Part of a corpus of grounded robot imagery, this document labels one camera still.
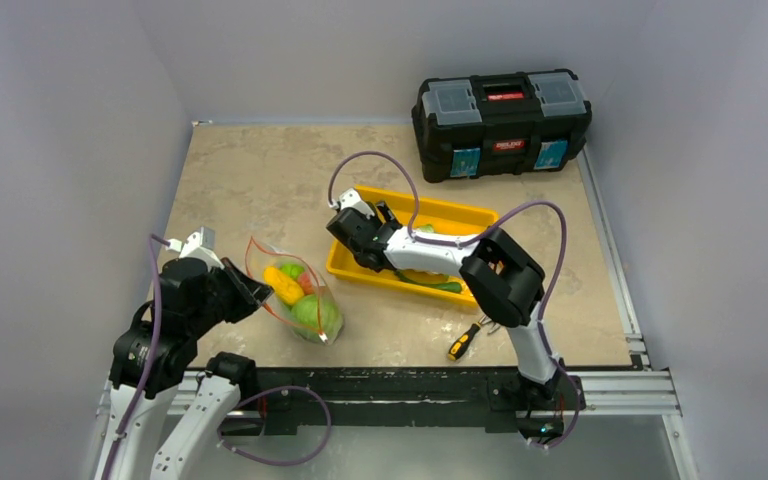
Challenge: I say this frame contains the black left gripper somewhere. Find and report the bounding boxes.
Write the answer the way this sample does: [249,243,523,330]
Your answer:
[188,254,273,335]

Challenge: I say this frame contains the yellow banana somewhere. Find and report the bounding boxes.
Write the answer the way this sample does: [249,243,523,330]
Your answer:
[263,266,305,306]

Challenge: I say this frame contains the clear orange zip bag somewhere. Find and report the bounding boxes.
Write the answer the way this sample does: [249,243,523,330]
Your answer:
[245,238,344,345]

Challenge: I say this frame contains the small green ball vegetable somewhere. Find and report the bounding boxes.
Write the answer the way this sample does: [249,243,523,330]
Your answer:
[279,262,306,280]

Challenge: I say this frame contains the red peach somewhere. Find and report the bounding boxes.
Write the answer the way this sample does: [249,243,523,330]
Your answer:
[296,271,318,296]

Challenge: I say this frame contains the green cabbage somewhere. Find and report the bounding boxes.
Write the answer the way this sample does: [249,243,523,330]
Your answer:
[291,294,344,342]

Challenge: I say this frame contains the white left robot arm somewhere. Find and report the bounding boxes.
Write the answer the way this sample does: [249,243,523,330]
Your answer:
[94,258,274,479]

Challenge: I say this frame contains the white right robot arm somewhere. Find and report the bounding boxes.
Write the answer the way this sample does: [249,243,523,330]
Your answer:
[326,203,561,407]

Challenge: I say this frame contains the yellow plastic tray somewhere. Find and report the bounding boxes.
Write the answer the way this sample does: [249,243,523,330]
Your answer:
[325,185,499,308]

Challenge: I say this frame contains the green cucumber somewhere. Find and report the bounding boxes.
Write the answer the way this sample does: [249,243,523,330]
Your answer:
[395,271,463,294]

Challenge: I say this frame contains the black plastic toolbox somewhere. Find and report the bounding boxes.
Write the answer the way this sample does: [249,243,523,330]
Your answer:
[411,69,593,183]

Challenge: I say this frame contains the yellow black screwdriver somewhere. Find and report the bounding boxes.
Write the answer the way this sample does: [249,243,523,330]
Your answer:
[447,323,482,361]

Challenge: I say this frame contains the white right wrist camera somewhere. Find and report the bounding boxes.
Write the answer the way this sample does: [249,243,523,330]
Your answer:
[330,188,376,218]

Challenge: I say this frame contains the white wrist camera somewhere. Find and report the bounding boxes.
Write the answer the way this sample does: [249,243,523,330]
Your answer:
[330,188,376,218]
[165,226,222,268]

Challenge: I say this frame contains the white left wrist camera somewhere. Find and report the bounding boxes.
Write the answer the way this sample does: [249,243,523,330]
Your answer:
[165,226,222,268]

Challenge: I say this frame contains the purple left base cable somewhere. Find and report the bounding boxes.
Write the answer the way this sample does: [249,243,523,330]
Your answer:
[216,386,331,467]

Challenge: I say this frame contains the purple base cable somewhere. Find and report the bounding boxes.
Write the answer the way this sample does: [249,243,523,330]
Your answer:
[526,370,592,450]
[216,386,331,467]

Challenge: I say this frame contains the black metal base frame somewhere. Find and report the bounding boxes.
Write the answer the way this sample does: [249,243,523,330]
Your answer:
[95,360,683,439]

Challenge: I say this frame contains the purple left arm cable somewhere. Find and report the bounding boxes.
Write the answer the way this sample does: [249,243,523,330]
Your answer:
[99,233,172,480]

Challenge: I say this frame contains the orange handled pliers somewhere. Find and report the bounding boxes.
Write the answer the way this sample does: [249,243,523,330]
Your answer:
[479,316,500,335]

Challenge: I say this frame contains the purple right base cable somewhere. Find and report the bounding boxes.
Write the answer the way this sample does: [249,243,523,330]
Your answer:
[526,370,592,450]

